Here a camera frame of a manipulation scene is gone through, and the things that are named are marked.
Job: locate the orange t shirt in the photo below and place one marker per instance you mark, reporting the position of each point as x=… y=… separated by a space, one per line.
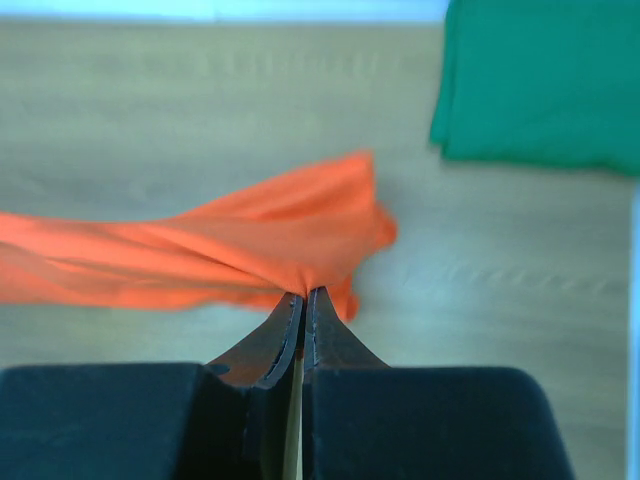
x=307 y=228

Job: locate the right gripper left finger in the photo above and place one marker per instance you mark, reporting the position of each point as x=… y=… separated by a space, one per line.
x=264 y=369

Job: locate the green folded t shirt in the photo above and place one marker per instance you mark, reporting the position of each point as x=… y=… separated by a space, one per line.
x=550 y=83

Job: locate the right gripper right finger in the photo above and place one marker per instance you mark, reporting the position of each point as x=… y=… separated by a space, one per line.
x=329 y=344

